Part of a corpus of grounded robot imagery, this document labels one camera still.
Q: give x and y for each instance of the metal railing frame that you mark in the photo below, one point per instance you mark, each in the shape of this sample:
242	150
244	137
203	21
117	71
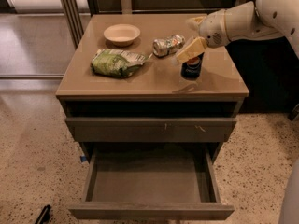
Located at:
155	2

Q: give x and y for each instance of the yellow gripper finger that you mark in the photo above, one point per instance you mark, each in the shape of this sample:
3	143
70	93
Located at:
194	46
194	23

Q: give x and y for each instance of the grey drawer cabinet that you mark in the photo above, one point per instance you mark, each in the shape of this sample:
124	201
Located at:
157	90

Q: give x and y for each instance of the black object on floor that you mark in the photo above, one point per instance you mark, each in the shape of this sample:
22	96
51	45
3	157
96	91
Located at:
44	215

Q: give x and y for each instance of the grey open middle drawer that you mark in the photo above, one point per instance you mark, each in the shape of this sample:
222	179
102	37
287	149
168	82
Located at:
170	182

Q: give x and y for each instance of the green chip bag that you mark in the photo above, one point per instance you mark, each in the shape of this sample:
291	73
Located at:
117	62

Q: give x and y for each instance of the beige paper bowl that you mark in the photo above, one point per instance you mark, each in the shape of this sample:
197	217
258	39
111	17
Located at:
122	35

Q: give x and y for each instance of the blue Pepsi can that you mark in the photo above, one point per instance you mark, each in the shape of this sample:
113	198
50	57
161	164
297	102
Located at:
192	68

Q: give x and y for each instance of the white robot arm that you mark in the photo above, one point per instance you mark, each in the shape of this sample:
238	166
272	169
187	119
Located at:
257	20

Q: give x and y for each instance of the blue tape piece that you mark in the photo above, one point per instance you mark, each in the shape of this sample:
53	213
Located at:
83	158

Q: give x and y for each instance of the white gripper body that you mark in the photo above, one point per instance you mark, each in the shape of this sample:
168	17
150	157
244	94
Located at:
212	28

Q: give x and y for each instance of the grey top drawer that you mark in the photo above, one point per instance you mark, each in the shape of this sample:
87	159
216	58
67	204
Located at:
151	130

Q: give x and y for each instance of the crushed silver can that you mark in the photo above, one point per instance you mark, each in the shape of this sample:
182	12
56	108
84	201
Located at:
169	45

